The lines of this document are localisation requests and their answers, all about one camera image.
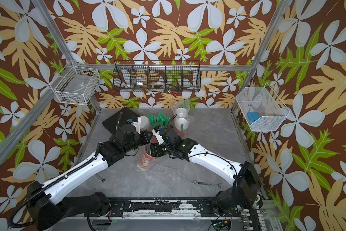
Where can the clear plastic bag back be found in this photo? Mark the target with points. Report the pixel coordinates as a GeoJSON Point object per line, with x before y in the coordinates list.
{"type": "Point", "coordinates": [145, 161]}

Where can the black plastic tool case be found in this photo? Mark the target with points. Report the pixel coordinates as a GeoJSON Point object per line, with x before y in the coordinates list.
{"type": "Point", "coordinates": [123, 116]}

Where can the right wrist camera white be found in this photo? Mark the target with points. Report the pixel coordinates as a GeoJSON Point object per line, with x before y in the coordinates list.
{"type": "Point", "coordinates": [158, 137]}

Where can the red cup white lid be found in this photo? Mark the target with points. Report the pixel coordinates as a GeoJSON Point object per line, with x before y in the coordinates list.
{"type": "Point", "coordinates": [180, 126]}
{"type": "Point", "coordinates": [181, 112]}
{"type": "Point", "coordinates": [144, 123]}

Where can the red cup white lid front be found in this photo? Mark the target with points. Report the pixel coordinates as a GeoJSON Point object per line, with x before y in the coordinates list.
{"type": "Point", "coordinates": [180, 126]}

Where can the white mesh basket right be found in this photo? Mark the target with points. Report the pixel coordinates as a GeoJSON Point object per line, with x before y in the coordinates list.
{"type": "Point", "coordinates": [265, 101]}

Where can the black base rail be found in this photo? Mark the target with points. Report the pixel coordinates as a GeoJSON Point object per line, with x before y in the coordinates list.
{"type": "Point", "coordinates": [159, 207]}

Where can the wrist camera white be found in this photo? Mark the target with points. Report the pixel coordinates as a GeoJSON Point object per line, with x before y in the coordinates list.
{"type": "Point", "coordinates": [135, 124]}
{"type": "Point", "coordinates": [158, 137]}

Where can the green wrapped straws bundle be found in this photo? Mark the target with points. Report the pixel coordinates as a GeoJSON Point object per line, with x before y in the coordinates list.
{"type": "Point", "coordinates": [159, 120]}

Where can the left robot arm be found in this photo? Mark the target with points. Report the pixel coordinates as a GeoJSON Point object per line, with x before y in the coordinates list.
{"type": "Point", "coordinates": [47, 203]}

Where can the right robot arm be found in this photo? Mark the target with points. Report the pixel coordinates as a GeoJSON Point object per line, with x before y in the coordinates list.
{"type": "Point", "coordinates": [243, 178]}

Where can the white wire basket left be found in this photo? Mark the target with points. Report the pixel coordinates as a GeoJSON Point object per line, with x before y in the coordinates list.
{"type": "Point", "coordinates": [75, 84]}

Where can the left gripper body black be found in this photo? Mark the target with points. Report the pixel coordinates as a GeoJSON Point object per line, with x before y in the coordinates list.
{"type": "Point", "coordinates": [138, 140]}

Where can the small wrench left side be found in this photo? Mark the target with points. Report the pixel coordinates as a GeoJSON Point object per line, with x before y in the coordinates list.
{"type": "Point", "coordinates": [100, 178]}

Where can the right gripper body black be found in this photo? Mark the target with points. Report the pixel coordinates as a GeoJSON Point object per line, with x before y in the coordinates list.
{"type": "Point", "coordinates": [163, 149]}

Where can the blue object in basket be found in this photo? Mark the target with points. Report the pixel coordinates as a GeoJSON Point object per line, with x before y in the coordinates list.
{"type": "Point", "coordinates": [253, 116]}

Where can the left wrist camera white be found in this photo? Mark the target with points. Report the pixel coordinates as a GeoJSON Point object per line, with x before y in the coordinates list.
{"type": "Point", "coordinates": [135, 124]}

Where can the black wire basket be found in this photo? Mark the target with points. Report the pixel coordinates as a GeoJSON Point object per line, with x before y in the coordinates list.
{"type": "Point", "coordinates": [159, 76]}

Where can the metal wrench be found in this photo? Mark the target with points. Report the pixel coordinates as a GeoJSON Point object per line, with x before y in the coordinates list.
{"type": "Point", "coordinates": [219, 185]}

